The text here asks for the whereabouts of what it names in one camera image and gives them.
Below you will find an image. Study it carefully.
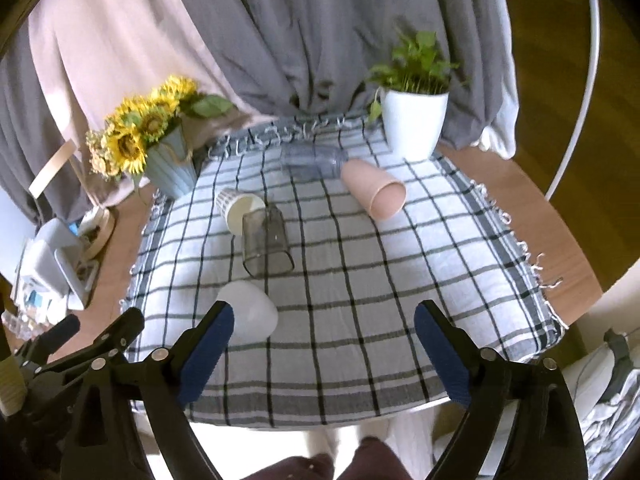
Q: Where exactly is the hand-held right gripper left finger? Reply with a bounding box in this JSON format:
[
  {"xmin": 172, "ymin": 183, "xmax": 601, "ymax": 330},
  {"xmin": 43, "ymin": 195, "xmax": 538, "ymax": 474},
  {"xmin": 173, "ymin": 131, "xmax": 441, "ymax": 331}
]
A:
[{"xmin": 62, "ymin": 301, "xmax": 236, "ymax": 480}]

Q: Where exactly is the white plant pot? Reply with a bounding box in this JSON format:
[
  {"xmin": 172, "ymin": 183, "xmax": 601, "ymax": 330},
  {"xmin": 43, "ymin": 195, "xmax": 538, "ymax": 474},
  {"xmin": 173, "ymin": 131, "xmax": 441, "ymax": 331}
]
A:
[{"xmin": 380, "ymin": 87, "xmax": 450, "ymax": 161}]

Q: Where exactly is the pink cup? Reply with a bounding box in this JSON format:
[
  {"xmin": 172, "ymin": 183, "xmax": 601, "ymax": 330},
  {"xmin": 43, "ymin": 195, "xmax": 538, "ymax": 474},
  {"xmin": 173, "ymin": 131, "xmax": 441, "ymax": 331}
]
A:
[{"xmin": 341, "ymin": 158, "xmax": 407, "ymax": 219}]

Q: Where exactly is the person's left leg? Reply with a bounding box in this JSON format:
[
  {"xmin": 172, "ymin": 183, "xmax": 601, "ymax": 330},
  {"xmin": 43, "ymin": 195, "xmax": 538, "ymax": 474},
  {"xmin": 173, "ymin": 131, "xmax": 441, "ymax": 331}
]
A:
[{"xmin": 240, "ymin": 452, "xmax": 335, "ymax": 480}]

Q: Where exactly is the white crumpled cloth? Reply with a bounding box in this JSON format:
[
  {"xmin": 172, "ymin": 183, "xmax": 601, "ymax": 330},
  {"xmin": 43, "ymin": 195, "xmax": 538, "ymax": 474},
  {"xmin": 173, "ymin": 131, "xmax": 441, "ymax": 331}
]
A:
[{"xmin": 570, "ymin": 330, "xmax": 640, "ymax": 480}]

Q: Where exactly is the green leafy plant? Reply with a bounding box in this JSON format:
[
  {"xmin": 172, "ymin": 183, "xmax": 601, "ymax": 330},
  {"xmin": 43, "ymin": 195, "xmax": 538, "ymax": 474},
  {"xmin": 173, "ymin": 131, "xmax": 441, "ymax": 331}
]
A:
[{"xmin": 365, "ymin": 30, "xmax": 472, "ymax": 122}]

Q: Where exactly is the pale pink curtain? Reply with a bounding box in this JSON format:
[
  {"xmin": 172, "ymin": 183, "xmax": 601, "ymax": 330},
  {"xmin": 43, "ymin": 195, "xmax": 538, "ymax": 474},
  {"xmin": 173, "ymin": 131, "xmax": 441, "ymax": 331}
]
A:
[{"xmin": 27, "ymin": 0, "xmax": 281, "ymax": 161}]

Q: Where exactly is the checked tablecloth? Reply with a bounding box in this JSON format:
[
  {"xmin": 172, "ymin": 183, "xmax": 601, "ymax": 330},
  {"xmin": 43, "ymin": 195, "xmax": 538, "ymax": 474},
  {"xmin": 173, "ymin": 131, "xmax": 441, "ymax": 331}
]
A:
[{"xmin": 120, "ymin": 112, "xmax": 568, "ymax": 431}]

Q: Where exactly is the grey curtain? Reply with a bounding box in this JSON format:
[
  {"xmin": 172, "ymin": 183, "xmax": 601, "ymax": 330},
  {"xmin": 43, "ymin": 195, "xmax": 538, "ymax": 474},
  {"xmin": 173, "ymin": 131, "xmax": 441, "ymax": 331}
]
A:
[{"xmin": 0, "ymin": 0, "xmax": 516, "ymax": 223}]

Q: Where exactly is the clear plastic cup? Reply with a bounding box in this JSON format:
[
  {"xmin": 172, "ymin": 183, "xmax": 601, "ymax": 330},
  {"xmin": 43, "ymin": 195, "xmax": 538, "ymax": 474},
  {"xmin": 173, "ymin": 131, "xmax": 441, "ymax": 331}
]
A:
[{"xmin": 280, "ymin": 144, "xmax": 349, "ymax": 182}]

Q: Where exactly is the sunflower bouquet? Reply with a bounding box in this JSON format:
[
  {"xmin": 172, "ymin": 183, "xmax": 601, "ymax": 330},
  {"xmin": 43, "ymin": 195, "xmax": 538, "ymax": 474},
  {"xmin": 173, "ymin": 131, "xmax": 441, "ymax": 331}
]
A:
[{"xmin": 85, "ymin": 76, "xmax": 236, "ymax": 181}]

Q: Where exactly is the grey transparent square cup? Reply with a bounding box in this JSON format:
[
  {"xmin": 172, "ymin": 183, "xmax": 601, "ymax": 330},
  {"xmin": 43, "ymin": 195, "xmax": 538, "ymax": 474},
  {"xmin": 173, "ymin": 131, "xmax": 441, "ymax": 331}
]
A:
[{"xmin": 241, "ymin": 205, "xmax": 296, "ymax": 279}]

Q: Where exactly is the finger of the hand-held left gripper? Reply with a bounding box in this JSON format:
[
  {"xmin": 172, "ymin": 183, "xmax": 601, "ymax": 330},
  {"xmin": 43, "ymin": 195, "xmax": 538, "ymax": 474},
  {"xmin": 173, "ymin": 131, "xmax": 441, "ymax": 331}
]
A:
[
  {"xmin": 20, "ymin": 316, "xmax": 81, "ymax": 365},
  {"xmin": 75, "ymin": 307, "xmax": 146, "ymax": 367}
]

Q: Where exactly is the white storage box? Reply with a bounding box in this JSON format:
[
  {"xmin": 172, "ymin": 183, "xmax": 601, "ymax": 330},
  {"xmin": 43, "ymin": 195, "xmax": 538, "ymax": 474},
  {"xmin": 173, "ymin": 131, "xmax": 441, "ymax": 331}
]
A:
[{"xmin": 15, "ymin": 217, "xmax": 98, "ymax": 311}]

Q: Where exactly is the blue ribbed vase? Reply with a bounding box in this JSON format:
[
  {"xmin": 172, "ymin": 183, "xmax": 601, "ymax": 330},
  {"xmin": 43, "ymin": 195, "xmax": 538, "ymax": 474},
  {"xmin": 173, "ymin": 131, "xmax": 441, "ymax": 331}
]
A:
[{"xmin": 145, "ymin": 127, "xmax": 199, "ymax": 199}]

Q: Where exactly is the person's right leg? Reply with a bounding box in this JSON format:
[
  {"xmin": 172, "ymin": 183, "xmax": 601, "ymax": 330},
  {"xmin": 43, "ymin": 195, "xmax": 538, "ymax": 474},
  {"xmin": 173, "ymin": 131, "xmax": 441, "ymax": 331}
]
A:
[{"xmin": 352, "ymin": 435, "xmax": 402, "ymax": 480}]

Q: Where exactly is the white ribbed paper cup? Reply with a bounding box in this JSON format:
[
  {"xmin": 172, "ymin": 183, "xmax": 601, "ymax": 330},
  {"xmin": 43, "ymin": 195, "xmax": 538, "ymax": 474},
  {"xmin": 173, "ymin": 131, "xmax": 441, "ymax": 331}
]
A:
[{"xmin": 216, "ymin": 188, "xmax": 266, "ymax": 236}]

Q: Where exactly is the person's leg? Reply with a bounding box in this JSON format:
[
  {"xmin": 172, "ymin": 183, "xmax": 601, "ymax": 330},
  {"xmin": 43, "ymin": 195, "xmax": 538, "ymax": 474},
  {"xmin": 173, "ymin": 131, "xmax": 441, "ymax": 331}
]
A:
[
  {"xmin": 240, "ymin": 452, "xmax": 335, "ymax": 480},
  {"xmin": 352, "ymin": 435, "xmax": 402, "ymax": 480}
]

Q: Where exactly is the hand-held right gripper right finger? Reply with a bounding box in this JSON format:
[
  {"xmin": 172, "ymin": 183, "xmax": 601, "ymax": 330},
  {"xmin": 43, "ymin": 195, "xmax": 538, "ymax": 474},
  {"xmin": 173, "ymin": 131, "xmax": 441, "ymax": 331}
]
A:
[{"xmin": 415, "ymin": 300, "xmax": 589, "ymax": 480}]

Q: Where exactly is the white curtain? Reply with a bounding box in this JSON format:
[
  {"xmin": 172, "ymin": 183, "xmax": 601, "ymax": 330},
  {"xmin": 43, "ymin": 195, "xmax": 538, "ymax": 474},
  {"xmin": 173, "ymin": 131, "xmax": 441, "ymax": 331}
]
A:
[{"xmin": 477, "ymin": 0, "xmax": 519, "ymax": 159}]

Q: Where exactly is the round wooden stand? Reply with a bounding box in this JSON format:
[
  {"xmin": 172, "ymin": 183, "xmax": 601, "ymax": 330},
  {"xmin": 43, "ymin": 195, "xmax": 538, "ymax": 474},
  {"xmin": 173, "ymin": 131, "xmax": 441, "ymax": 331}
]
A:
[{"xmin": 75, "ymin": 207, "xmax": 117, "ymax": 271}]

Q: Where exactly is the white hoop tube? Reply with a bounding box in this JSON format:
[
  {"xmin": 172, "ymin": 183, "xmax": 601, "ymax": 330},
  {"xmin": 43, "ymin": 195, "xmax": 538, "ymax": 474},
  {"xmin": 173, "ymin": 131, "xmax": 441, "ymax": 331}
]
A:
[{"xmin": 542, "ymin": 0, "xmax": 601, "ymax": 202}]

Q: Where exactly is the wooden chair back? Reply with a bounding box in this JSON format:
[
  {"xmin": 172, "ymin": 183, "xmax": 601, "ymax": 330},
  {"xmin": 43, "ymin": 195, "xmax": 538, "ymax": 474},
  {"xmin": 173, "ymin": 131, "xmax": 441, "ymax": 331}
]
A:
[{"xmin": 29, "ymin": 140, "xmax": 77, "ymax": 199}]

